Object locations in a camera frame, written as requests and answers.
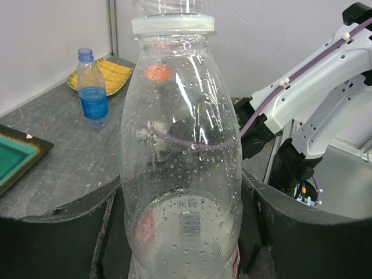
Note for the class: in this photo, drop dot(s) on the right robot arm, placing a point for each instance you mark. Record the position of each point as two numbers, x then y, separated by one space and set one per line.
339 74

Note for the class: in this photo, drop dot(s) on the blue label plastic bottle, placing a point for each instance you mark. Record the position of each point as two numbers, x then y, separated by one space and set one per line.
91 90

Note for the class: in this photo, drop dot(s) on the yellow bamboo pattern plate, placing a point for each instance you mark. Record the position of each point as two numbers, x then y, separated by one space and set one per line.
109 77

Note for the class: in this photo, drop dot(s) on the green square plate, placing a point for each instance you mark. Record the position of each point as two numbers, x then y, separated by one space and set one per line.
19 152

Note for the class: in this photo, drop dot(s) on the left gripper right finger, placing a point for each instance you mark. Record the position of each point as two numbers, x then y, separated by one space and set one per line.
283 238

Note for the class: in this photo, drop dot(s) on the white cap clear bottle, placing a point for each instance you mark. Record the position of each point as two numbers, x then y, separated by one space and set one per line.
183 216

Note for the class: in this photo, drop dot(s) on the orange white floral bowl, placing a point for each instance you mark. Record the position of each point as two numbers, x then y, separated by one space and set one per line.
157 69

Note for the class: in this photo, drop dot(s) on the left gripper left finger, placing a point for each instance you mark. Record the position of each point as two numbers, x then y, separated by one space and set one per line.
81 239

